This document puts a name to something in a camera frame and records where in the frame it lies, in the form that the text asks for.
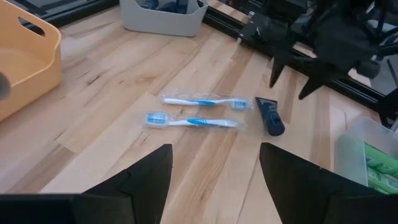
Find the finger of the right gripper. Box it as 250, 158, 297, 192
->
268, 49, 294, 89
297, 61, 340, 101

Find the grey plastic bin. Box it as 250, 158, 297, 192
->
119, 0, 210, 37

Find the orange plastic bin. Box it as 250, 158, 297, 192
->
0, 0, 63, 123

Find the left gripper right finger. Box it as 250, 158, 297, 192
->
259, 142, 398, 224

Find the blue white toothbrush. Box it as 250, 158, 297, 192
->
160, 93, 253, 111
144, 111, 246, 131

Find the green squeeze tube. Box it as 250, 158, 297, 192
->
366, 164, 398, 185
363, 142, 398, 169
368, 179, 398, 195

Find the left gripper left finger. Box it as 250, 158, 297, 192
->
72, 144, 174, 224

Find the clear plastic container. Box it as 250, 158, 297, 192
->
334, 115, 398, 195

